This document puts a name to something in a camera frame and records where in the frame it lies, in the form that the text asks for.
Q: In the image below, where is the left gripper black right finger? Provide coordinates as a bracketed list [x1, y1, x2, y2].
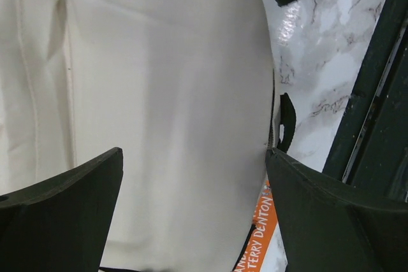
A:
[265, 148, 407, 271]

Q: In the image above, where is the cream canvas backpack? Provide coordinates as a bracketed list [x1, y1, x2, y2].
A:
[1, 0, 280, 271]

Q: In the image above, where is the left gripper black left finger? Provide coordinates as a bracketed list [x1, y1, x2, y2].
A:
[1, 147, 123, 272]

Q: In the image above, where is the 78-Storey Treehouse book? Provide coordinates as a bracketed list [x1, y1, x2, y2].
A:
[233, 180, 277, 272]

